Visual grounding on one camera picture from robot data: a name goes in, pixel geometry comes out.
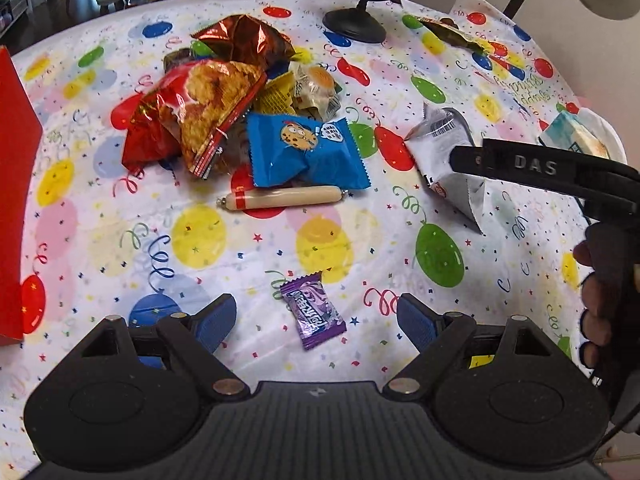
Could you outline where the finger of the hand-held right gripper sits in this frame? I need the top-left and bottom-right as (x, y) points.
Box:
(482, 138), (640, 196)
(449, 145), (640, 221)

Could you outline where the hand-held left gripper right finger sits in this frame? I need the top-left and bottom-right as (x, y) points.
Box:
(382, 294), (556, 402)

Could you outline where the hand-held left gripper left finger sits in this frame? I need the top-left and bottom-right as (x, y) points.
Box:
(80, 294), (251, 403)

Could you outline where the white silver snack packet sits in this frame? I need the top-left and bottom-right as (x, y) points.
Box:
(404, 101), (488, 235)

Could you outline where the purple candy packet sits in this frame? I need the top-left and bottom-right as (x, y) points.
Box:
(277, 271), (348, 351)

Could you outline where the sausage stick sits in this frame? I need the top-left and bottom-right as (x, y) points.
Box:
(216, 185), (348, 212)

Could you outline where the blue cookie packet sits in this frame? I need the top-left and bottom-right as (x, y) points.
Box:
(245, 112), (371, 192)

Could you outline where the large red chip bag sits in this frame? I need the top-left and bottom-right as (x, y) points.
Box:
(122, 59), (268, 181)

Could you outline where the red cardboard box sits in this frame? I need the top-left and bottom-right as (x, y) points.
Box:
(0, 45), (45, 348)

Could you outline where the person's right hand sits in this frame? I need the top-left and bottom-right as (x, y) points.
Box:
(573, 242), (621, 367)

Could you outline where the light blue snack packet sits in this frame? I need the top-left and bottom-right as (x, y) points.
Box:
(537, 110), (626, 163)

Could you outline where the balloon print tablecloth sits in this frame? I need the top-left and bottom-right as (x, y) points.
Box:
(0, 0), (640, 480)

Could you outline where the brown and yellow snack packet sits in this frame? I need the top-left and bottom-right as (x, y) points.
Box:
(417, 16), (493, 56)

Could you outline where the clear bun pastry packet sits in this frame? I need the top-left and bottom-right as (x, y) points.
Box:
(289, 61), (343, 122)

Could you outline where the blue desk globe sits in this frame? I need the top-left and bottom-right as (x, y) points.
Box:
(322, 0), (433, 45)

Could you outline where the copper foil snack bag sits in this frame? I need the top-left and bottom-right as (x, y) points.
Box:
(190, 14), (297, 78)

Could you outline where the small dark brown snack packet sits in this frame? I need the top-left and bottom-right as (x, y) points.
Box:
(164, 49), (201, 73)

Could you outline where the television cabinet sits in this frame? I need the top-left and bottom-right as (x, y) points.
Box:
(0, 0), (36, 36)

